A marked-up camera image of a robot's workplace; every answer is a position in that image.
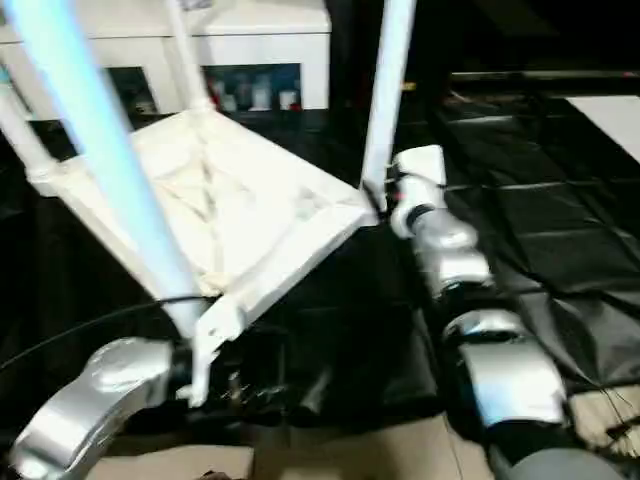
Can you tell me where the white plastic table top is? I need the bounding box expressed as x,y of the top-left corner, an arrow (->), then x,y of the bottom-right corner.
28,105 -> 383,323

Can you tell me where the black plastic mat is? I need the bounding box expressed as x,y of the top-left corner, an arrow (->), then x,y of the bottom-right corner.
0,90 -> 640,441

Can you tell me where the white cabinet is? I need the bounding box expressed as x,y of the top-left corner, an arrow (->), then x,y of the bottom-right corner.
0,0 -> 331,119

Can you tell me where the white flat board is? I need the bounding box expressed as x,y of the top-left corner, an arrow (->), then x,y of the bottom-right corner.
565,95 -> 640,166

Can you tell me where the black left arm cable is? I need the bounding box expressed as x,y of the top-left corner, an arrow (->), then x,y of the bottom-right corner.
0,295 -> 201,376

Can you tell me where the black metal rail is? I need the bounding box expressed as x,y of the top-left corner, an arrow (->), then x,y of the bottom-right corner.
450,69 -> 640,84

